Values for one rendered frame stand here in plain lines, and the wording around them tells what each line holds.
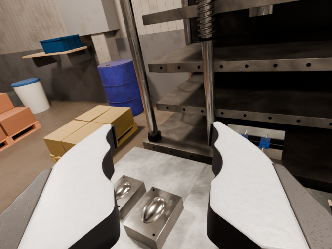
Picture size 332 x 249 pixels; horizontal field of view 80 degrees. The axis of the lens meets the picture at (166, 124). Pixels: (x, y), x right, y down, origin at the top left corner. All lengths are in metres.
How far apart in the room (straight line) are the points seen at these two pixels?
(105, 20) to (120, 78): 0.98
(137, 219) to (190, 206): 0.23
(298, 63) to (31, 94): 5.14
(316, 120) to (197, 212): 0.64
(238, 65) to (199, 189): 0.60
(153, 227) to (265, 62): 0.80
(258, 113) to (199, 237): 0.62
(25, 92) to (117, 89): 2.51
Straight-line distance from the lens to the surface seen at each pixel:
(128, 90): 3.55
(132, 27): 1.16
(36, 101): 5.50
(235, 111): 1.09
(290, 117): 1.07
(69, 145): 2.66
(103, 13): 3.85
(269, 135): 1.11
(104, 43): 3.99
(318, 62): 0.99
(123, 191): 1.00
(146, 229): 0.80
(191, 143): 1.29
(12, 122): 4.35
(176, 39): 3.54
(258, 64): 0.99
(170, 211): 0.83
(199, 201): 0.93
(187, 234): 0.85
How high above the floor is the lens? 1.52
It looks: 28 degrees down
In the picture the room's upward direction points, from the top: 10 degrees counter-clockwise
